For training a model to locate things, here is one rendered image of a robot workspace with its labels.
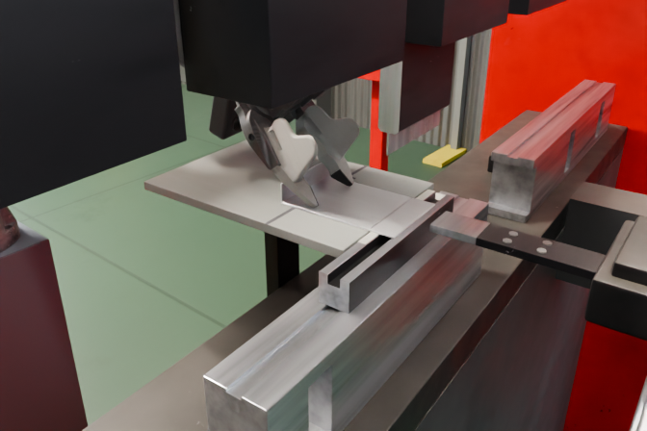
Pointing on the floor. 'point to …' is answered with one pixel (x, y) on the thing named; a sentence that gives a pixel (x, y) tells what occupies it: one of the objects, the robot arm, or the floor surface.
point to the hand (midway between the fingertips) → (323, 189)
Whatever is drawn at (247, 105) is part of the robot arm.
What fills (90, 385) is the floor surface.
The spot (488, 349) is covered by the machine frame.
